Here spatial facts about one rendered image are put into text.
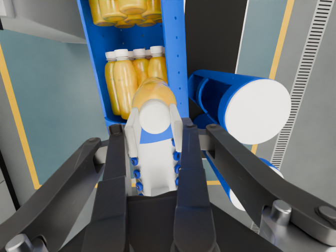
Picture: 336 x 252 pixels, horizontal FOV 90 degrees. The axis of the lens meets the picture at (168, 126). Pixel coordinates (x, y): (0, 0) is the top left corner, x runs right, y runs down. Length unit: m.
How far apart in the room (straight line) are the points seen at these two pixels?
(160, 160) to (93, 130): 1.15
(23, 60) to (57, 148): 0.87
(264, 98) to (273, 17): 1.33
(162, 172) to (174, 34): 0.66
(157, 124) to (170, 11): 0.33
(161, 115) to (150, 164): 0.69
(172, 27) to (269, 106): 0.51
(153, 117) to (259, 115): 0.63
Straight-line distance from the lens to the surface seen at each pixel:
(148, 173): 0.91
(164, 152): 0.85
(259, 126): 0.80
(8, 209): 2.61
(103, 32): 0.67
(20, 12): 0.90
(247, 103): 0.74
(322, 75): 2.41
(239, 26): 1.69
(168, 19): 0.47
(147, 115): 0.20
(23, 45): 1.98
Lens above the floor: 1.66
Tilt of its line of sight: 69 degrees down
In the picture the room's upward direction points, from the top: 166 degrees clockwise
